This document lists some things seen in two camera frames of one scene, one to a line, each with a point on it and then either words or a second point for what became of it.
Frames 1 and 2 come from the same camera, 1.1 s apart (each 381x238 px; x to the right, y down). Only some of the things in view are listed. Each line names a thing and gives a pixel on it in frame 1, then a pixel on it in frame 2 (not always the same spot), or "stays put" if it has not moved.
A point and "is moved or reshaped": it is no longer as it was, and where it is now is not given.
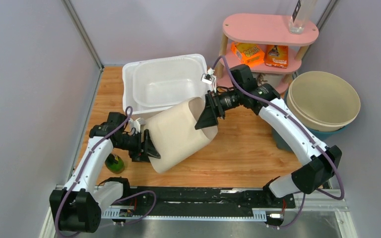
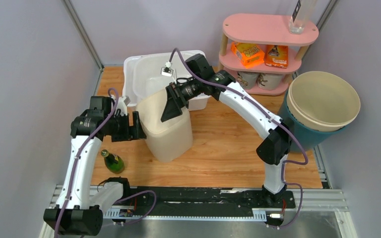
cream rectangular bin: (173, 135) is moved or reshaped
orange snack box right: (277, 55) stays put
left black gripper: (145, 149) → (135, 131)
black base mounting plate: (258, 197) stays put
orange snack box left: (251, 54) stays put
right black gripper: (208, 117) → (172, 109)
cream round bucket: (323, 101) stays put
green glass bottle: (114, 163) stays put
